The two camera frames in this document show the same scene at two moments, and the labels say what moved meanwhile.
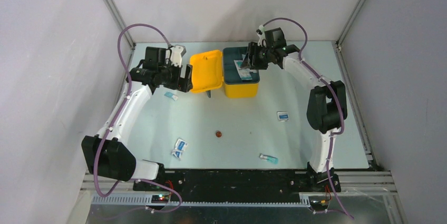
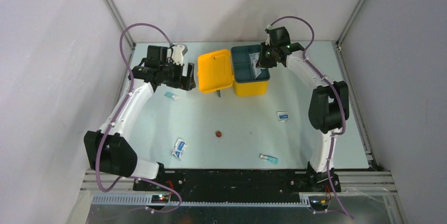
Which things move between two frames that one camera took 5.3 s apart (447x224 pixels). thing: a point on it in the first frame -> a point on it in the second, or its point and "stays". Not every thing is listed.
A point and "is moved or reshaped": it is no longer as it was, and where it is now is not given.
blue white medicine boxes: (244, 72) is moved or reshaped
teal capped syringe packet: (273, 159) stays
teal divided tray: (231, 73) is moved or reshaped
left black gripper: (174, 85) stays
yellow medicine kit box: (207, 75) is moved or reshaped
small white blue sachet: (282, 116) stays
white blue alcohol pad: (181, 145) stays
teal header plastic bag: (172, 95) stays
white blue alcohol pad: (177, 153) stays
